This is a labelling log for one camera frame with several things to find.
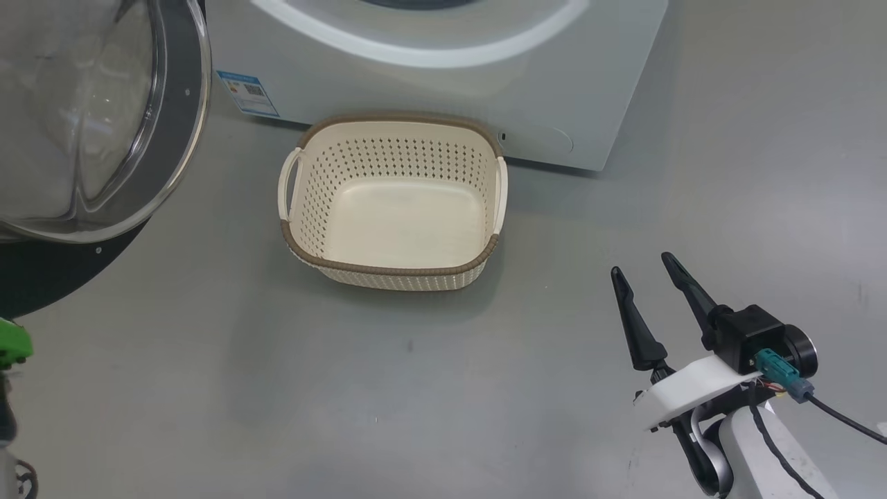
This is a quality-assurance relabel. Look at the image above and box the cream perforated laundry basket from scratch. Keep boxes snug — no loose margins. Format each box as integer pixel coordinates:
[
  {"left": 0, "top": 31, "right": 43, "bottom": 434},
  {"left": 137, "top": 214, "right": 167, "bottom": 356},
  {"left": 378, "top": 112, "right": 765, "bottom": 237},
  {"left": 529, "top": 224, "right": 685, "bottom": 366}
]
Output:
[{"left": 277, "top": 113, "right": 509, "bottom": 292}]

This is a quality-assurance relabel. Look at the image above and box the round glass washing machine door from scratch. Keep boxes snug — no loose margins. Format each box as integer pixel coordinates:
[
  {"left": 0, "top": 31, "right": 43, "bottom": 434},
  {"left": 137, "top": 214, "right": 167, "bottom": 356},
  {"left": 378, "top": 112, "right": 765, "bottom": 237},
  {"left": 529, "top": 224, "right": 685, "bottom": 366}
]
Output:
[{"left": 0, "top": 0, "right": 212, "bottom": 319}]

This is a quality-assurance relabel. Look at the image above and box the white washing machine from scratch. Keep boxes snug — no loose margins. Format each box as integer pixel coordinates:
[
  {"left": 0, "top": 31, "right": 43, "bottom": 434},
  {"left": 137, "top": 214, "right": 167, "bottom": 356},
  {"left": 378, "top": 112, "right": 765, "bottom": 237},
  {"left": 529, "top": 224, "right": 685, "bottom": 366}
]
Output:
[{"left": 204, "top": 0, "right": 669, "bottom": 172}]

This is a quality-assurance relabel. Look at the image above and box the black right camera cable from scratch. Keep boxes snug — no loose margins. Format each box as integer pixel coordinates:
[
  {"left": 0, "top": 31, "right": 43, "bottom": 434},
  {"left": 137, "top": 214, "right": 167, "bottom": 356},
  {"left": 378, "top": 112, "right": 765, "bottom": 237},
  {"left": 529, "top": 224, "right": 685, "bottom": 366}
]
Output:
[{"left": 807, "top": 394, "right": 887, "bottom": 446}]

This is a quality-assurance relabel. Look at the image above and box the blue energy label sticker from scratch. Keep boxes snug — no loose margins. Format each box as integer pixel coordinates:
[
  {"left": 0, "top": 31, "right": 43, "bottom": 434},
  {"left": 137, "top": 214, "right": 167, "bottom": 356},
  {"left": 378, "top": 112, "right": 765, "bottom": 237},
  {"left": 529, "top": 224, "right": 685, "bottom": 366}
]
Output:
[{"left": 216, "top": 69, "right": 280, "bottom": 119}]

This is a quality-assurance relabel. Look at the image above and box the twisted black right arm cable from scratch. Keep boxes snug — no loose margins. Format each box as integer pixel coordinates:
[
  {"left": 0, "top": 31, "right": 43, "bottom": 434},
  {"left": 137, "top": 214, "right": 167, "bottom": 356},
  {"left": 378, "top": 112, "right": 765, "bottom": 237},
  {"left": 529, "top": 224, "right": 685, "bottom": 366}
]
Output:
[{"left": 747, "top": 385, "right": 808, "bottom": 499}]

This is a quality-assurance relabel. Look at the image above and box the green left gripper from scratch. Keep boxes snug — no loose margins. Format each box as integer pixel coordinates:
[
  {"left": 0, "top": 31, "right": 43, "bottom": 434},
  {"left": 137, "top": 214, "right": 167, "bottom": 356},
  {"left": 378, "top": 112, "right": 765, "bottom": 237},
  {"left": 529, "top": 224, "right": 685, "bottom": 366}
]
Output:
[{"left": 0, "top": 317, "right": 34, "bottom": 369}]

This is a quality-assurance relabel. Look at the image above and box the teal right cable connector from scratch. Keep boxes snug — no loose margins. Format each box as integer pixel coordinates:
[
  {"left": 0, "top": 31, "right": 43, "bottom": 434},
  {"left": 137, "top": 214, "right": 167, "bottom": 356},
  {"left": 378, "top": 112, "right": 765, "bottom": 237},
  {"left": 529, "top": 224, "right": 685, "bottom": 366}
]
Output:
[{"left": 754, "top": 349, "right": 815, "bottom": 404}]

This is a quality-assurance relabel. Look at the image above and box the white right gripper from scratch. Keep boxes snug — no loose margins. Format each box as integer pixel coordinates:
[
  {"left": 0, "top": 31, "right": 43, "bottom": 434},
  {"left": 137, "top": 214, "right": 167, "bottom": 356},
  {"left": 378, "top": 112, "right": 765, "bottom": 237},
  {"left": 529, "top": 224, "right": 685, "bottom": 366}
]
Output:
[{"left": 610, "top": 252, "right": 764, "bottom": 432}]

